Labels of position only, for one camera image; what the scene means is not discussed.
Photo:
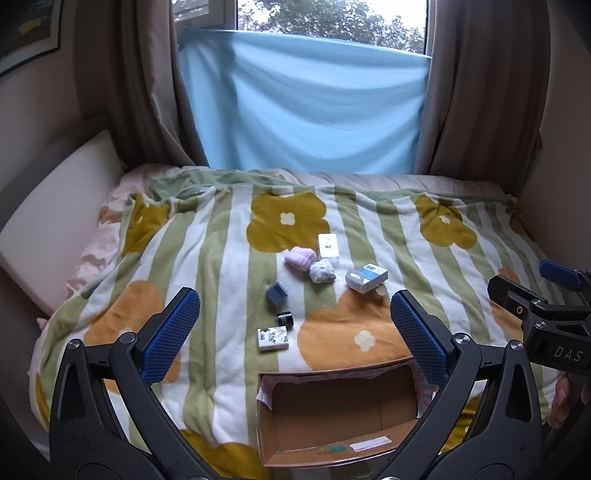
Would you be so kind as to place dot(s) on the white foam cushion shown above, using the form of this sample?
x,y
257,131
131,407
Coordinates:
x,y
51,217

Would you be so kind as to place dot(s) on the cardboard box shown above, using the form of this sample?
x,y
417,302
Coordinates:
x,y
323,415

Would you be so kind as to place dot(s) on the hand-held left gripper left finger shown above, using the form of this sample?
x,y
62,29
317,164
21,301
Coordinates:
x,y
171,341

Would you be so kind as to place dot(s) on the blue and white carton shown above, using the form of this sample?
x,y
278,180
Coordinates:
x,y
366,278

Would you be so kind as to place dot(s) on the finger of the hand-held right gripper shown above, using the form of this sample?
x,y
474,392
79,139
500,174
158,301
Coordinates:
x,y
561,273
510,291

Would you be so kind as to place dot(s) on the person's right hand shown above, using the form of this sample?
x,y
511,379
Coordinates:
x,y
561,399

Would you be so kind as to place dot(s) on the white box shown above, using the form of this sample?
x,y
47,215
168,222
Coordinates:
x,y
328,244

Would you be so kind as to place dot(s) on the framed wall picture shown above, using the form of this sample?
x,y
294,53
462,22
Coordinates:
x,y
27,32

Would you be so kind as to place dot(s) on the pink sock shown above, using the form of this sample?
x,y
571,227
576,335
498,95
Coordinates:
x,y
299,258

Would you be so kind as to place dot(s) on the floral striped blanket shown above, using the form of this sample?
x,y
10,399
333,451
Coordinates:
x,y
221,286

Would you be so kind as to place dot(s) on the small grey-blue box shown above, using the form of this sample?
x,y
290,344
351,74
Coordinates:
x,y
276,293

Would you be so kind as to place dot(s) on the beige curtain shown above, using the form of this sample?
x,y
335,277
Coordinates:
x,y
485,92
138,83

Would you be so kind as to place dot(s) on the white patterned sock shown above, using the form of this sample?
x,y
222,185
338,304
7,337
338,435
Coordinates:
x,y
322,271

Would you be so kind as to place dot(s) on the black and white patterned packet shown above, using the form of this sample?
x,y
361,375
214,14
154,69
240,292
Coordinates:
x,y
272,339

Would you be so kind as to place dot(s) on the light blue cloth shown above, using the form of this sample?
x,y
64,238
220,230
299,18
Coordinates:
x,y
300,101

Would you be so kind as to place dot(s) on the window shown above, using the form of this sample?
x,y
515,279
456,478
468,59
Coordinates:
x,y
323,16

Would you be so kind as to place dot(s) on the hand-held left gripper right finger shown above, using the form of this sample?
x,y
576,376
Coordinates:
x,y
418,337

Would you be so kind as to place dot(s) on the round beige disc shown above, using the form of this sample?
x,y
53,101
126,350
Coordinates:
x,y
381,290

